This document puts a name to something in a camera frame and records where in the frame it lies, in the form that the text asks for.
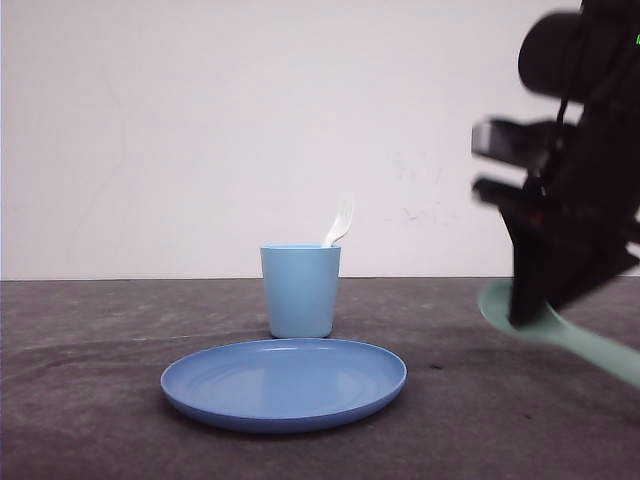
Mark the white plastic fork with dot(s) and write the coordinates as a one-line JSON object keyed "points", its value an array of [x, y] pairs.
{"points": [[341, 224]]}

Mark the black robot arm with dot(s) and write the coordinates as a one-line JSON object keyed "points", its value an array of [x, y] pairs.
{"points": [[565, 54]]}

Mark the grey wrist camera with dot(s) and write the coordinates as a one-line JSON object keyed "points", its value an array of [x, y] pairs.
{"points": [[526, 145]]}

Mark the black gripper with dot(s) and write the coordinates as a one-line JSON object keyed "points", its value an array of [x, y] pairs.
{"points": [[572, 222]]}

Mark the blue plastic plate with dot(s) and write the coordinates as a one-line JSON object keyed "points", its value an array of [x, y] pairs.
{"points": [[284, 386]]}

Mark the light blue plastic cup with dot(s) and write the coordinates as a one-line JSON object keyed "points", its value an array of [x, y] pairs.
{"points": [[300, 284]]}

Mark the mint green plastic spoon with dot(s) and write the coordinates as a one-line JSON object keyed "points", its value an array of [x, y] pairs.
{"points": [[616, 359]]}

